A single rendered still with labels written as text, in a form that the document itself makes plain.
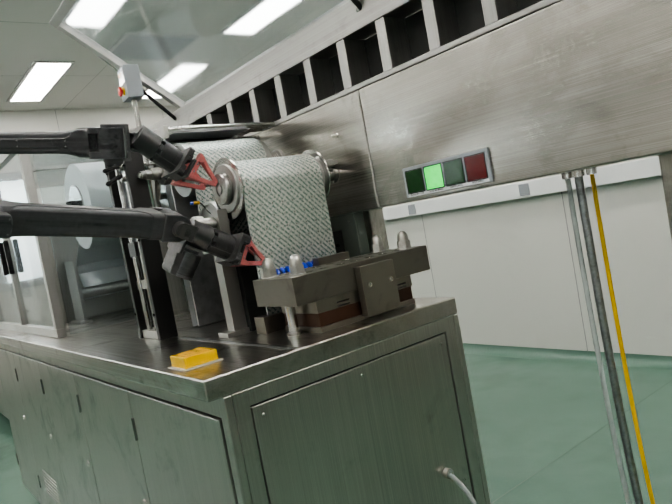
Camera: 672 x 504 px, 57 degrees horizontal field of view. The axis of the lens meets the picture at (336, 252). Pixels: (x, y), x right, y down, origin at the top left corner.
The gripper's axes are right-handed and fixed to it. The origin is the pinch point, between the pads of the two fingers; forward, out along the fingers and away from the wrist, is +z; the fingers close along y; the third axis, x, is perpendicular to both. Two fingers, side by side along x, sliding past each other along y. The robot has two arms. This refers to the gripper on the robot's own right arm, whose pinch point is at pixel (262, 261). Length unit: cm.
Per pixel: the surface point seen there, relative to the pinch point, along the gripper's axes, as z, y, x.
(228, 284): -2.9, -7.8, -6.4
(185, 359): -17.2, 13.5, -27.0
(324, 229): 14.5, 0.2, 13.8
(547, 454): 172, -33, -22
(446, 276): 252, -189, 91
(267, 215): -2.1, 0.3, 10.8
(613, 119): 19, 72, 28
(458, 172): 20.1, 37.2, 25.2
